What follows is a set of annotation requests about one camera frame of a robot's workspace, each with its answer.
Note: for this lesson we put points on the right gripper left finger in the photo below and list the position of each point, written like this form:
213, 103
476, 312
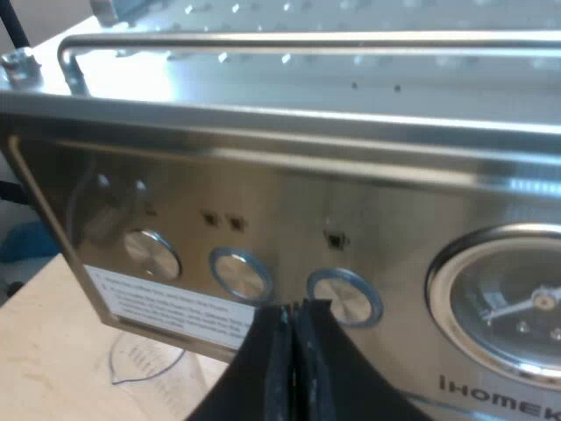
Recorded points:
258, 377

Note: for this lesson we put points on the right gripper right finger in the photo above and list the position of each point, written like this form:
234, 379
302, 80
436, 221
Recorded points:
328, 377

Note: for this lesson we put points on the steel espresso machine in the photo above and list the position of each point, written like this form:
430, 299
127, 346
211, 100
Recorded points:
307, 175

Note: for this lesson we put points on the clear measuring glass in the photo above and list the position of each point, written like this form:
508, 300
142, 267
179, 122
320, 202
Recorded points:
144, 355

